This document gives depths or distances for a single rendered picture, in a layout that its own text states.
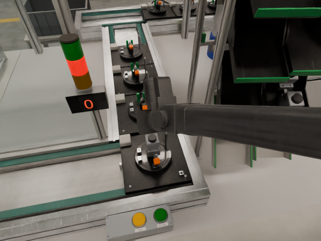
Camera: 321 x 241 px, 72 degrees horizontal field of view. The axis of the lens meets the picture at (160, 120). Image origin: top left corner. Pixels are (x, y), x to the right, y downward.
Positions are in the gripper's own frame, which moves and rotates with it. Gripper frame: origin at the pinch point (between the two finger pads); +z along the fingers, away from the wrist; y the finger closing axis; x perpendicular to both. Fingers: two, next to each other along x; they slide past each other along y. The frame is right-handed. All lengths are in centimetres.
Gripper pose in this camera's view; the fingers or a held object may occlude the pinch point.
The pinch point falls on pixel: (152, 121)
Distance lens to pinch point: 70.4
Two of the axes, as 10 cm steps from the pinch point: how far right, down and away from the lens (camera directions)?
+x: 1.4, 9.9, 0.0
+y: -9.8, 1.4, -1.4
